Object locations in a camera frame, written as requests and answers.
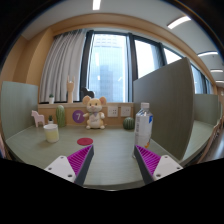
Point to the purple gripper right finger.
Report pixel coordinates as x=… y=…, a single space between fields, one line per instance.
x=152 y=166

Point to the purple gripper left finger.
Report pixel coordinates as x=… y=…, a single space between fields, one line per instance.
x=73 y=168

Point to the clear plastic water bottle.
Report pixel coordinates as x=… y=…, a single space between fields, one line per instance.
x=143 y=126

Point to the red round coaster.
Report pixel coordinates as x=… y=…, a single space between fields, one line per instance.
x=84 y=141

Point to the pale yellow cup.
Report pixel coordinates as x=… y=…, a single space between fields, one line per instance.
x=51 y=133

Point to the round green cactus ornament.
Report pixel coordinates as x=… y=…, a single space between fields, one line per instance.
x=128 y=123

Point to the small white potted cactus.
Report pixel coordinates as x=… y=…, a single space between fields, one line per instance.
x=50 y=119

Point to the plush mouse toy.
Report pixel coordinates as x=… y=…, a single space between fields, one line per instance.
x=94 y=113

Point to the pink toy horse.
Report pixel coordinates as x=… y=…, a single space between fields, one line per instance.
x=39 y=119

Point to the wooden ledge shelf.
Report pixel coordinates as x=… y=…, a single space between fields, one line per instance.
x=50 y=109

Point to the small potted plant on ledge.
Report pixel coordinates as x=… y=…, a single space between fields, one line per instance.
x=51 y=99

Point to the dark animal figurine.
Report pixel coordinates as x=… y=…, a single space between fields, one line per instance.
x=86 y=92

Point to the grey-green right partition panel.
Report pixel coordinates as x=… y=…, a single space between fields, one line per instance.
x=170 y=93

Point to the grey-green partition panel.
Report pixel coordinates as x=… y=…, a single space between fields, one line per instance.
x=170 y=93
x=17 y=102

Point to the wooden hand model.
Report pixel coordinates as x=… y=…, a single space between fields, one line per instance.
x=70 y=88

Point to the grey-green left partition panel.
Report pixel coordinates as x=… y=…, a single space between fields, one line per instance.
x=17 y=102

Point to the white sheer curtain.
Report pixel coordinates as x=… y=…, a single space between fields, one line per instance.
x=62 y=65

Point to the white wall socket right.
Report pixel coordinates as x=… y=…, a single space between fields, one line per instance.
x=125 y=111

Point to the white wall socket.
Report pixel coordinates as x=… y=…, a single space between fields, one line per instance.
x=112 y=111
x=125 y=111

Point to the white wall socket left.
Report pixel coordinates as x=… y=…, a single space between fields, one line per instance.
x=112 y=111

